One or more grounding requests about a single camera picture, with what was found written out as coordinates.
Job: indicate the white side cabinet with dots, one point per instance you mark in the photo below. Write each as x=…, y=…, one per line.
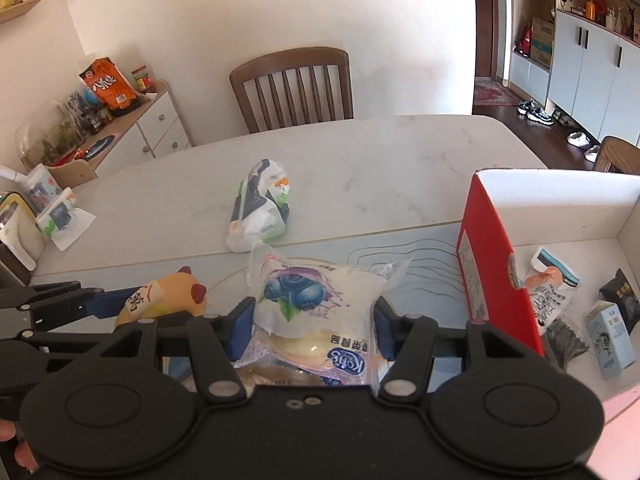
x=150, y=130

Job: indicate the red patterned rug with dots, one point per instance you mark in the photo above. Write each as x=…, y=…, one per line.
x=492, y=94

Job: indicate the brown wooden chair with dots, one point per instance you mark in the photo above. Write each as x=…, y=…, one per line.
x=620, y=155
x=295, y=87

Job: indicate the white slipper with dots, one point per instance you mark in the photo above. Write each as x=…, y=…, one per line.
x=592, y=153
x=579, y=139

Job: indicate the white tissue packet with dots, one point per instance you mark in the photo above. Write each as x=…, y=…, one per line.
x=257, y=210

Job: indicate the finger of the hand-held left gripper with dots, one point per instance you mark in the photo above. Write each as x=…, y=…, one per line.
x=40, y=294
x=107, y=302

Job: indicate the black seed packet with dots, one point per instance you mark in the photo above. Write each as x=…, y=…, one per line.
x=565, y=342

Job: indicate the white marble desktop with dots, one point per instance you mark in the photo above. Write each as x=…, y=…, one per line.
x=350, y=170

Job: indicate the red cardboard box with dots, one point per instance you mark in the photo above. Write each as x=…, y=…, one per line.
x=487, y=270

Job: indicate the red green cans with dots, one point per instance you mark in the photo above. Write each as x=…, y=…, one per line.
x=143, y=79

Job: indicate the light blue small carton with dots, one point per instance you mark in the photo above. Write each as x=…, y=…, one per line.
x=607, y=340

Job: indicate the white fish snack packet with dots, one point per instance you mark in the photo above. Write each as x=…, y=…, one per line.
x=547, y=290

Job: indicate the blue mouse pad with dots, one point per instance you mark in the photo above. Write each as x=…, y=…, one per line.
x=100, y=146

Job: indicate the blueberry bread packet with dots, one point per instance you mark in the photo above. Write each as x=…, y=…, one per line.
x=310, y=305

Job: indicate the red bag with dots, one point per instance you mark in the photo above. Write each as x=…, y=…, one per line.
x=525, y=41

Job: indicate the printed tissue box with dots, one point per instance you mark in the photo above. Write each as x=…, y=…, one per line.
x=39, y=187

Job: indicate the black snack packet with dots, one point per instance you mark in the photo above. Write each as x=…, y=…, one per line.
x=625, y=300

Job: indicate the open green tissue pack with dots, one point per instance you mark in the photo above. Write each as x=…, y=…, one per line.
x=60, y=217

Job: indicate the light blue cabinet wall unit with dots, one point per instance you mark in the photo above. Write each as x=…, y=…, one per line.
x=590, y=65

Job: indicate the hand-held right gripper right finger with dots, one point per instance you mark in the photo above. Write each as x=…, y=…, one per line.
x=383, y=329

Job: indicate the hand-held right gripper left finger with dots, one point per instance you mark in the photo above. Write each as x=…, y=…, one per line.
x=242, y=326

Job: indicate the black sneakers pair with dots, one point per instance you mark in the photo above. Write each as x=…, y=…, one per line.
x=536, y=111

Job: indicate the brown entrance door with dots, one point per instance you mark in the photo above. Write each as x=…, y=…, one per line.
x=485, y=35

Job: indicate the person's left hand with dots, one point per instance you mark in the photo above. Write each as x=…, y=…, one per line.
x=25, y=455

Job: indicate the orange snack bag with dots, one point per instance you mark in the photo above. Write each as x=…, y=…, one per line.
x=110, y=85

